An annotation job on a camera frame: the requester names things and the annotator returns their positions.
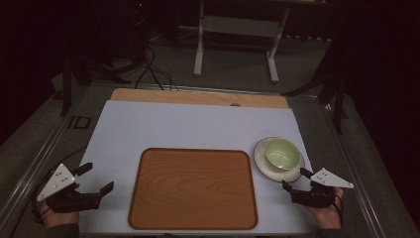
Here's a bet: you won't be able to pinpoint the person's left hand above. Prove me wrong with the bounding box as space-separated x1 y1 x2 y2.
39 201 80 230

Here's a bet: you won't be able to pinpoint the person's right hand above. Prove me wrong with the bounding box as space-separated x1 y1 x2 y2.
305 187 345 230

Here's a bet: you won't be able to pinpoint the black rectangular bracket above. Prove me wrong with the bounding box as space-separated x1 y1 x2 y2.
66 115 92 131

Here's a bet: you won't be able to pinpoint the white table mat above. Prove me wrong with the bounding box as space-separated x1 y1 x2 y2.
78 99 316 236

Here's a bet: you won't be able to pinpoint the light green bowl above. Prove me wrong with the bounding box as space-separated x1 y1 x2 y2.
263 137 302 173

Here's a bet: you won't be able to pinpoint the black metal stand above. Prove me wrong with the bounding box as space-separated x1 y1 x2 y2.
281 43 351 135
58 49 74 117

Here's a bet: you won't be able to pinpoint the brown wooden tray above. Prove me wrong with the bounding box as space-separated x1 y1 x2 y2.
127 147 260 231

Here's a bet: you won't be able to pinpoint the black wrist strap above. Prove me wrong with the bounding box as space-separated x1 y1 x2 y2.
332 193 346 229

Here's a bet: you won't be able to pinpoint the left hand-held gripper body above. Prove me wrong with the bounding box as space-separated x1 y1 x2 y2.
37 163 102 214

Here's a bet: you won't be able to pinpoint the white plate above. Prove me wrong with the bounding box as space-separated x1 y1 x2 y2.
253 136 306 183

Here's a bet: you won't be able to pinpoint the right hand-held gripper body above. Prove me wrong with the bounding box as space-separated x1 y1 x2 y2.
290 168 355 209

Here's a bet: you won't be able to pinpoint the black floor cables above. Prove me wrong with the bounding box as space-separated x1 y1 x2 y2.
134 45 180 92

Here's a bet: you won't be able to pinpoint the aluminium rail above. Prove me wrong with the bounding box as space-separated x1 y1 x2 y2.
320 101 388 238
0 110 78 230

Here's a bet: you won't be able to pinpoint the white metal stand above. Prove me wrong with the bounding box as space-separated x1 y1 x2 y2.
193 0 291 84

